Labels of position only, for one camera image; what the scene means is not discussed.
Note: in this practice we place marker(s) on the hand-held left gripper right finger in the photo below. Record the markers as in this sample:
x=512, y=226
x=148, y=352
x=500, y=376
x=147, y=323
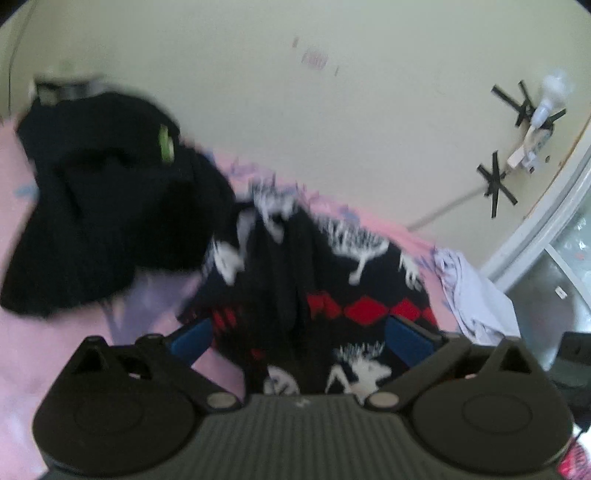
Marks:
x=406, y=340

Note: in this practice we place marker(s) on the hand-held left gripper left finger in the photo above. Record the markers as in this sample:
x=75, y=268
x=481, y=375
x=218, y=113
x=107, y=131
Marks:
x=191, y=340

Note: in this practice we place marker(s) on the black red white patterned sweater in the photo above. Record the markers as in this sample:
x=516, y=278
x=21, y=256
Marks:
x=369, y=281

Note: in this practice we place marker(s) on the white crumpled cloth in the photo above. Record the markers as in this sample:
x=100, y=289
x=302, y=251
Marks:
x=475, y=300

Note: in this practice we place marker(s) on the red patterned cloth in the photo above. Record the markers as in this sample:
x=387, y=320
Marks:
x=579, y=459

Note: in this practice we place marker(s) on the plain black sweater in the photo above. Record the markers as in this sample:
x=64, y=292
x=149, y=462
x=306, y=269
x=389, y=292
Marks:
x=92, y=207

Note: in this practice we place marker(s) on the pink floral bedsheet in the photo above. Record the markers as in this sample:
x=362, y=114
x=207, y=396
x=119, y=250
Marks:
x=27, y=369

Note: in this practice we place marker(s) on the black tape cross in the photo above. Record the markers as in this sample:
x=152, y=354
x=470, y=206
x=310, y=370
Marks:
x=496, y=185

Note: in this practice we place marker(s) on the green trimmed knit cloth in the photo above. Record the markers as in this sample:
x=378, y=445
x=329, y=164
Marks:
x=165, y=144

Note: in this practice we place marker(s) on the white lamp socket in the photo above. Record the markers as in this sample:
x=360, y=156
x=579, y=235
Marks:
x=526, y=152

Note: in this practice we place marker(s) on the white light bulb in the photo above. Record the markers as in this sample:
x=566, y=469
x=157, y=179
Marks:
x=551, y=94

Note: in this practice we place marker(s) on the pink wall sticker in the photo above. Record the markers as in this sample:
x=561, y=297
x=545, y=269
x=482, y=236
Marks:
x=315, y=58

